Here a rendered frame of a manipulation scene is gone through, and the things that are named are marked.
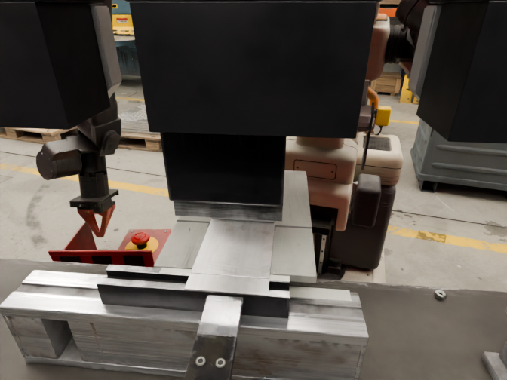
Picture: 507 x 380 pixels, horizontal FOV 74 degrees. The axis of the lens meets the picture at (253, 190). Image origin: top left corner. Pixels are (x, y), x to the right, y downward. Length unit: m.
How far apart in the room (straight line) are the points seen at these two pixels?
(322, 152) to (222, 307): 0.70
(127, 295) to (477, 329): 0.45
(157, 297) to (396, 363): 0.29
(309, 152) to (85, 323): 0.73
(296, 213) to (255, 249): 0.10
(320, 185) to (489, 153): 1.99
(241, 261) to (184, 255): 0.07
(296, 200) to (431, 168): 2.37
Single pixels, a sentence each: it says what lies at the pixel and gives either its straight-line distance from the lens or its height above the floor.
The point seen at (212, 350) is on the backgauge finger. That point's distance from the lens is 0.31.
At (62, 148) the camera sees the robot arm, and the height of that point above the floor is 1.02.
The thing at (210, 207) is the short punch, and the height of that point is 1.09.
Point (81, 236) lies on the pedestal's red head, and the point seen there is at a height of 0.79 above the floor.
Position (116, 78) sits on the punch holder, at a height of 1.20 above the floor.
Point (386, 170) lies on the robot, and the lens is 1.25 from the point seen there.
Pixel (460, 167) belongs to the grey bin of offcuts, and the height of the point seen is 0.24.
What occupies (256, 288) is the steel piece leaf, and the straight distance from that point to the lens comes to 0.35.
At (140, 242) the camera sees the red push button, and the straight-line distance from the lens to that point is 0.77.
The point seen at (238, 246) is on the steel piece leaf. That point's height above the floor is 1.00.
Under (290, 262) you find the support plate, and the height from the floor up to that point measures 1.00.
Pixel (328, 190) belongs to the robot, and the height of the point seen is 0.80.
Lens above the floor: 1.25
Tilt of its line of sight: 29 degrees down
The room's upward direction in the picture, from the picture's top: straight up
